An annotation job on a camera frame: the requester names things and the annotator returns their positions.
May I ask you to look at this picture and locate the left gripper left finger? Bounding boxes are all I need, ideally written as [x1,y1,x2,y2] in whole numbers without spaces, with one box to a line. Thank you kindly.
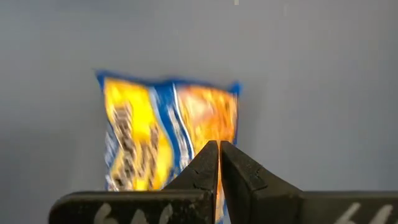
[48,140,220,224]

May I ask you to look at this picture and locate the blue soy sauce ramen packet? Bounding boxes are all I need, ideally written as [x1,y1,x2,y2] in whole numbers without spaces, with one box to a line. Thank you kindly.
[95,68,243,224]

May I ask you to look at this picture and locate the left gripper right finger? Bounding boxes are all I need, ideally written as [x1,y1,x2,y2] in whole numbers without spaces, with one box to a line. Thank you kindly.
[220,140,398,224]

